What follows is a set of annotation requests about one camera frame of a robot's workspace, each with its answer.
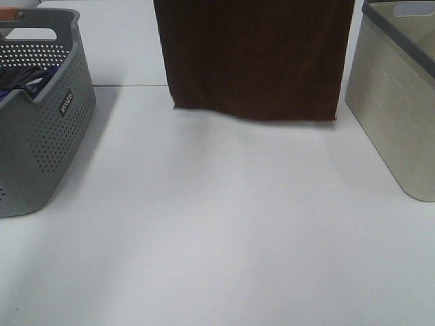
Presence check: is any brown towel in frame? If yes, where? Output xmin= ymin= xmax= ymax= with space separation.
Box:
xmin=154 ymin=0 xmax=354 ymax=121

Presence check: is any grey perforated laundry basket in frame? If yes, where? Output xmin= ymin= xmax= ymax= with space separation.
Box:
xmin=1 ymin=9 xmax=96 ymax=217

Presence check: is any beige storage bin grey rim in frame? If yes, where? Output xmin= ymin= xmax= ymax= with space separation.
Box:
xmin=345 ymin=1 xmax=434 ymax=202

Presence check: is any blue cloth in basket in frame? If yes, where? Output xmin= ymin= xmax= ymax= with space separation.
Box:
xmin=0 ymin=66 xmax=59 ymax=101

